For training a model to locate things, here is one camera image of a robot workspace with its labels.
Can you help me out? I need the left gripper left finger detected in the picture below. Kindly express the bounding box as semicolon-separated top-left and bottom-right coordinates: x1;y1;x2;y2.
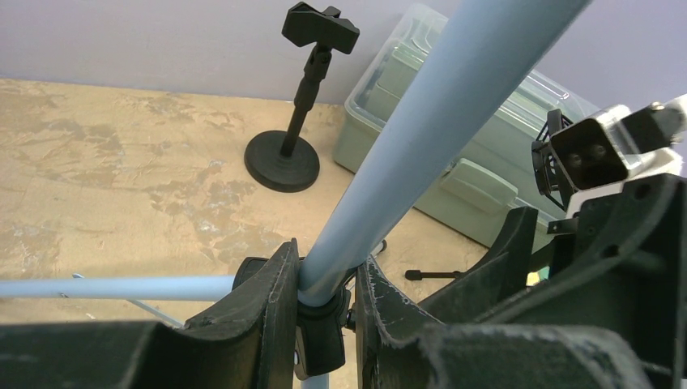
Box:
1;241;299;388

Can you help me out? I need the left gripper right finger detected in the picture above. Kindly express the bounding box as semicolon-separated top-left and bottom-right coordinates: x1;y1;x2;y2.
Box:
356;260;651;388

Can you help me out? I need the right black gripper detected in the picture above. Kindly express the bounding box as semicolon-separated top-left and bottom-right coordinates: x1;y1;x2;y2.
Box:
419;174;686;376

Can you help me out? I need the black round-base mic stand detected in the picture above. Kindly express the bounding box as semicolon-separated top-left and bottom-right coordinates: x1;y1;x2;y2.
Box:
244;2;360;193

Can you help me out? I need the blue music stand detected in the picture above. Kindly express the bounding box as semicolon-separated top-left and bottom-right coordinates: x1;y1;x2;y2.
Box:
1;1;587;388

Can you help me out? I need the black tripod shock-mount stand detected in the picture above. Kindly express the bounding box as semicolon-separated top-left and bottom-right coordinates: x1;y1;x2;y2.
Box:
404;109;576;281

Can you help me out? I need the green translucent storage case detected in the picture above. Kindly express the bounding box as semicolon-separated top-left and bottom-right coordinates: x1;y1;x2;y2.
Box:
333;3;596;250

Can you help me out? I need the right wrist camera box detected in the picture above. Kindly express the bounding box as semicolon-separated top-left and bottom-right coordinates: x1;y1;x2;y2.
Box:
551;95;686;219

